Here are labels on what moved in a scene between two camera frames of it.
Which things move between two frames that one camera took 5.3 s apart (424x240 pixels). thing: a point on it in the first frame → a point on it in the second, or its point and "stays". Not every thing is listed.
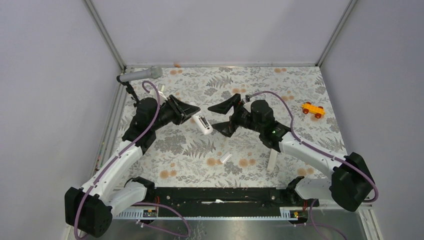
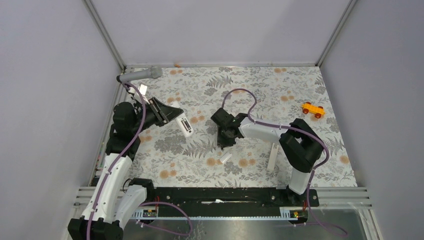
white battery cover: [225, 157] stays
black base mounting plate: [229, 200] stays
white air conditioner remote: [202, 123] → [183, 121]
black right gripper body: [244, 119] → [223, 138]
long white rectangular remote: [272, 160] stays
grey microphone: [155, 72] stays
